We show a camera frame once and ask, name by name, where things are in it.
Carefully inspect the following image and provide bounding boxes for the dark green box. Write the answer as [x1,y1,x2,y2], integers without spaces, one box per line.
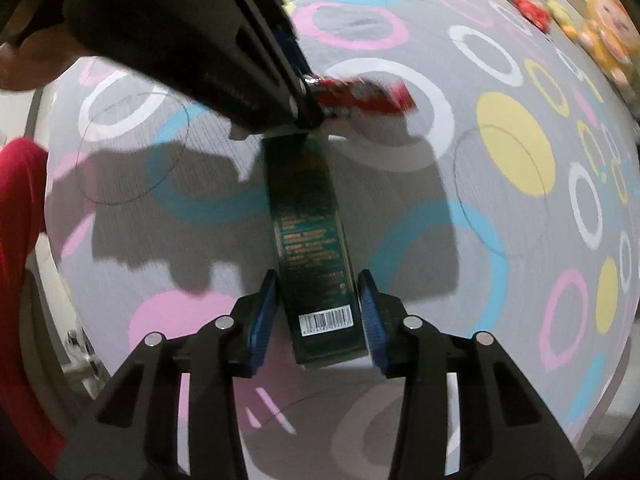
[262,133,367,365]

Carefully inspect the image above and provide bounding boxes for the large yellow pig plush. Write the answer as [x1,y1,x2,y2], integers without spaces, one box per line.
[578,0,639,96]

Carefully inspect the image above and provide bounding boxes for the bed with circle-pattern sheet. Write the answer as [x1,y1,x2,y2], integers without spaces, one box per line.
[41,0,640,476]

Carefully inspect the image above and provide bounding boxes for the small red crab plush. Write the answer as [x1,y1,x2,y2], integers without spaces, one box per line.
[512,0,551,34]

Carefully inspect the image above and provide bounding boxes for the person left hand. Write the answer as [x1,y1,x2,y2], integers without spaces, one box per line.
[1,0,91,92]

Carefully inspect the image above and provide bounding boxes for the small yellow duck plush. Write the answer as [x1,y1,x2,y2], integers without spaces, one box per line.
[546,0,578,42]

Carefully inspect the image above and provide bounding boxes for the red snack wrapper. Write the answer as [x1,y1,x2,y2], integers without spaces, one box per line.
[304,76,416,118]

